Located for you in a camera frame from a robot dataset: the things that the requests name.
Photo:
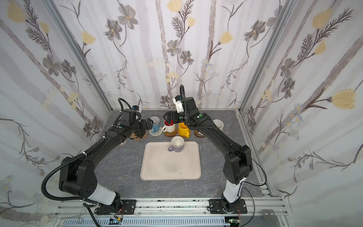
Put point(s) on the red inside white mug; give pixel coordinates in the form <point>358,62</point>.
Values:
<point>169,127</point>

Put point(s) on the light blue mug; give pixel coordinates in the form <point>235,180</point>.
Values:
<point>156,124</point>

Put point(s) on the aluminium corner post left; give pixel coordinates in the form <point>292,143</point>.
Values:
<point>76,49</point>

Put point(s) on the aluminium corner post right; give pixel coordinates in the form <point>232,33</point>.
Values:
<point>271,45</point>

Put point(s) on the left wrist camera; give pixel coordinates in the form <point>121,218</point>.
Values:
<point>137,108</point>

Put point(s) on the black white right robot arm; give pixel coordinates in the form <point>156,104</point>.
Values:
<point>238,161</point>

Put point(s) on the cork paw print coaster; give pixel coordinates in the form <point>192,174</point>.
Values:
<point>137,136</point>

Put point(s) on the yellow mug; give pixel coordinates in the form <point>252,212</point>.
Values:
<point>182,126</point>

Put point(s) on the glossy dark brown round coaster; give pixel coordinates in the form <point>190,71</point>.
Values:
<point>198,134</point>

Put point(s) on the white grey small mug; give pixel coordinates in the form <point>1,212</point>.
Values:
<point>177,144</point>

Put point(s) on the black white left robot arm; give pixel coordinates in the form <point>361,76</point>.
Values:
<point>77,176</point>

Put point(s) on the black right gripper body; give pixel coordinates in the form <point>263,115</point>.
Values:
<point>172,116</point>

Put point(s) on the aluminium corner post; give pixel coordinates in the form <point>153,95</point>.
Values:
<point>271,45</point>
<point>76,49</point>

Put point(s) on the woven rattan round coaster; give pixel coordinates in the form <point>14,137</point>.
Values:
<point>184,133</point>

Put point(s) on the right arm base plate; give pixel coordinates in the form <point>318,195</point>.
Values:
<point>221,206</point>

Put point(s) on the aluminium mounting rail frame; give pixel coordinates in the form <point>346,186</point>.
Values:
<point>192,212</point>

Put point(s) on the brown round wooden coaster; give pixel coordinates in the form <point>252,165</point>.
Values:
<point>171,134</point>

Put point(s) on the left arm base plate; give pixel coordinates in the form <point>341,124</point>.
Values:
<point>127,206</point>

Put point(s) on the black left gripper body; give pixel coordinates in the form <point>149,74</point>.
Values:
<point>144,124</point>

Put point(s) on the beige plastic tray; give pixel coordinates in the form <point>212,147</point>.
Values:
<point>161,164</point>

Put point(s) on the white grey round coaster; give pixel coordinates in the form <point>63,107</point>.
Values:
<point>157,133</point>

